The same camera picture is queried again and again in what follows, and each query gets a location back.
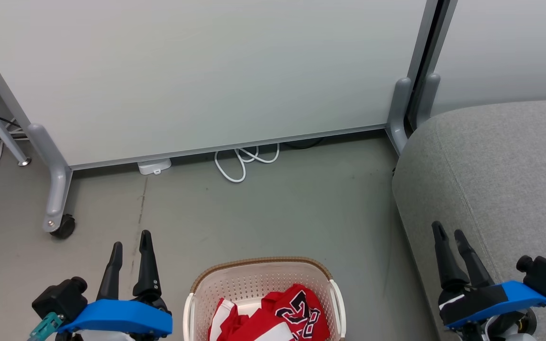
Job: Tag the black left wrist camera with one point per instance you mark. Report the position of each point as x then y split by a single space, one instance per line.
59 298

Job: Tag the narrow white partition panel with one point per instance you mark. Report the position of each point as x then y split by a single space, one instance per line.
510 47

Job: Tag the red jersey with black numbers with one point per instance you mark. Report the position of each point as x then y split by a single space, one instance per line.
301 310

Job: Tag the red and white garment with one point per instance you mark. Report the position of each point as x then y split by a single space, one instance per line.
223 319

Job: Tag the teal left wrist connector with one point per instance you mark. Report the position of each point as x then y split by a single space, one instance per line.
45 327

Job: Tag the white perforated laundry basket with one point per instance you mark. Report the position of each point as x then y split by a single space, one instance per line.
254 279

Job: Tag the white power adapter box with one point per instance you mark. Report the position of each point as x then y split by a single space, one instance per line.
153 166

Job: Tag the short grey partition foot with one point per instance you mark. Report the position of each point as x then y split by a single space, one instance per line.
398 113
428 94

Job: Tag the long grey partition foot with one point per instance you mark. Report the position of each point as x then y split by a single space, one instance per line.
57 184

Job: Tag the large white partition panel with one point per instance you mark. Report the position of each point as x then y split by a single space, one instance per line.
206 71

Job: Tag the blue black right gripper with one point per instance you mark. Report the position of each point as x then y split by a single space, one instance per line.
486 300

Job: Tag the grey fabric sofa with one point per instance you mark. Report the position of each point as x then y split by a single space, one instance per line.
505 175

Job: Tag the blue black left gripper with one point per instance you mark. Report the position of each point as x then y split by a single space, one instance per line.
121 317

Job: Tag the black caster wheel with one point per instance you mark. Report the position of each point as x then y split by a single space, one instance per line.
64 227

